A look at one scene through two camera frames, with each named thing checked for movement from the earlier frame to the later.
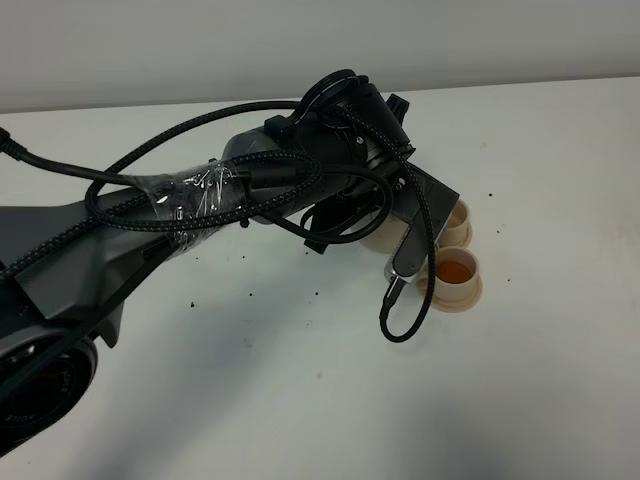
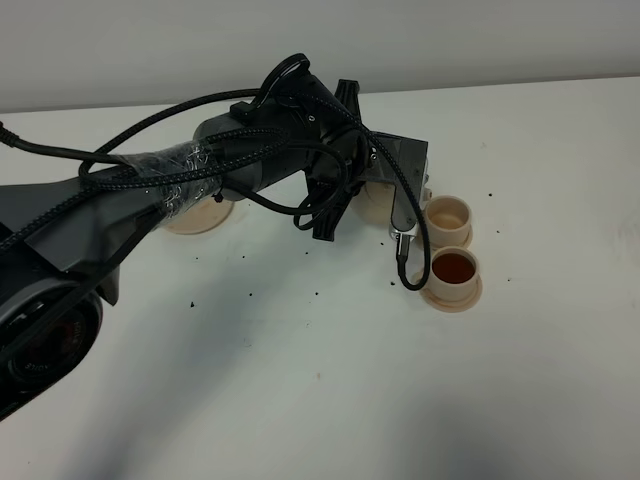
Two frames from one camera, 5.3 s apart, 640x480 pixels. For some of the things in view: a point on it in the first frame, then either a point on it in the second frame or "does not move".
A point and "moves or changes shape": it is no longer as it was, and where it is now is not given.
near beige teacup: [456, 274] does not move
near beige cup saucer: [450, 306] does not move
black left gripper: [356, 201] → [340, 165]
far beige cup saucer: [468, 242] does not move
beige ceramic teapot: [388, 237] moves or changes shape
